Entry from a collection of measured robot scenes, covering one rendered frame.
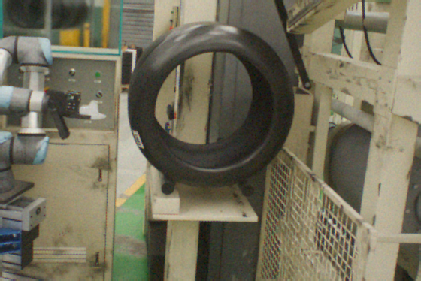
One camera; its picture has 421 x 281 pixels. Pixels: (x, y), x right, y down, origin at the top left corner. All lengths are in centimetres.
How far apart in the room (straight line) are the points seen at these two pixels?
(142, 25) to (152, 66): 1000
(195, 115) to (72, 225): 90
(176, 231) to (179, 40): 92
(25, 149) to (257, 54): 103
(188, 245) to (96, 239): 54
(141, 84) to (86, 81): 79
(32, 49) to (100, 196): 80
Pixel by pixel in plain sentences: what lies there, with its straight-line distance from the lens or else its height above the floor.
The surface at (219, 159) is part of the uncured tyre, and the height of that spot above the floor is 93.
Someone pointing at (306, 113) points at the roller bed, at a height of 112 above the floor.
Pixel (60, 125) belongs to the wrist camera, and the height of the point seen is 109.
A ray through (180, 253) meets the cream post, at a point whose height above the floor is 46.
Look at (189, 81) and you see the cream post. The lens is 198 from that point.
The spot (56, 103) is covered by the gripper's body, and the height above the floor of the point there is 116.
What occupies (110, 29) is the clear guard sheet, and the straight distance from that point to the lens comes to 230.
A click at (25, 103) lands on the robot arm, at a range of 172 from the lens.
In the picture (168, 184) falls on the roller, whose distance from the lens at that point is 169.
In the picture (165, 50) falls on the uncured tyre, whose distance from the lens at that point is 159.
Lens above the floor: 152
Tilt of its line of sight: 11 degrees down
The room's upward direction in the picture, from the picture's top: 4 degrees clockwise
